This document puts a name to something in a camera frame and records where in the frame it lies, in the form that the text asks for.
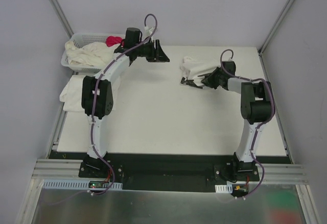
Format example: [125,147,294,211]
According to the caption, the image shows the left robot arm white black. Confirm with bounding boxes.
[79,28,170,178]

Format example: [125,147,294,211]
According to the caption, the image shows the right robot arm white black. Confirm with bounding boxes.
[201,61,275,181]

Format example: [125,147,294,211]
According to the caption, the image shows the folded white t shirt stack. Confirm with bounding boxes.
[59,73,122,112]

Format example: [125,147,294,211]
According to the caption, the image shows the red garment in basket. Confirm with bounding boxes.
[105,36,123,47]

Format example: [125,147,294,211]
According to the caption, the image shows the cream clothes in basket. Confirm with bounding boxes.
[65,40,116,68]

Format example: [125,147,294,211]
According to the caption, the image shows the white plastic laundry basket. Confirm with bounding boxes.
[61,33,125,73]

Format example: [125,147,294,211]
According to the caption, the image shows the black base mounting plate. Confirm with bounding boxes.
[48,151,260,192]

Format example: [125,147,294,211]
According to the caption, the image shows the right white cable duct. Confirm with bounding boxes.
[215,184,233,194]

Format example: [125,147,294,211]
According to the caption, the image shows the white cable duct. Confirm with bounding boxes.
[43,180,111,191]
[215,184,233,194]

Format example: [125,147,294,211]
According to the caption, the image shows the aluminium rail front right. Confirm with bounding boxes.
[263,164,309,185]

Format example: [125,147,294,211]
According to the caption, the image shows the aluminium rail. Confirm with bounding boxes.
[32,159,82,179]
[263,164,309,185]

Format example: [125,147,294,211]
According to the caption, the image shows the right aluminium frame post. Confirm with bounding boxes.
[258,0,296,56]

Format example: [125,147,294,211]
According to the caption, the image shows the aluminium frame post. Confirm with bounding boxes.
[258,0,296,56]
[49,0,74,38]

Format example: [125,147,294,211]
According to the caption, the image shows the left aluminium frame post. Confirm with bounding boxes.
[49,0,74,38]

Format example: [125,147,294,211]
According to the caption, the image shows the aluminium rail front left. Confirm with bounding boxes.
[32,159,82,179]

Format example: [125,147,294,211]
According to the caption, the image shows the left white cable duct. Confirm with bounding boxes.
[43,180,111,191]

